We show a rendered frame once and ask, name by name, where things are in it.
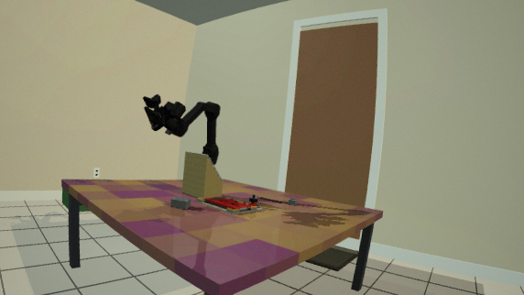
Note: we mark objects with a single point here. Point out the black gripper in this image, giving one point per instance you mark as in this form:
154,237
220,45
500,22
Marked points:
155,117

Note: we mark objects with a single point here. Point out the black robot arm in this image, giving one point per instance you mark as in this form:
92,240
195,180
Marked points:
177,126

